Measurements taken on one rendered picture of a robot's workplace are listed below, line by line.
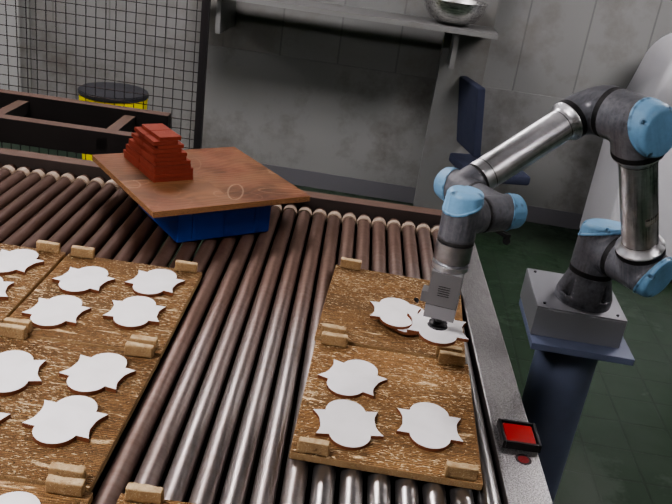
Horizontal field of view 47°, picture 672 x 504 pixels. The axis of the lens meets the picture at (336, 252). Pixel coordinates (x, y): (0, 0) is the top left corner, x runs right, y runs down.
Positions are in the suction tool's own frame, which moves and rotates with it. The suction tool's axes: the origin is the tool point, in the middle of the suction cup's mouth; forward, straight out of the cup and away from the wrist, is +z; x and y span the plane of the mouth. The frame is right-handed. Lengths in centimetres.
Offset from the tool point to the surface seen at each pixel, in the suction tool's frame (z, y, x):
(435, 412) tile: 10.4, 14.5, 3.7
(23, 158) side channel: 11, -71, -149
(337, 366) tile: 10.4, 7.0, -18.7
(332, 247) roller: 13, -60, -38
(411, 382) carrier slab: 11.2, 4.5, -2.7
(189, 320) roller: 13, 0, -56
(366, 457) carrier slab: 11.2, 32.9, -6.3
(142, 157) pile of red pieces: -4, -56, -98
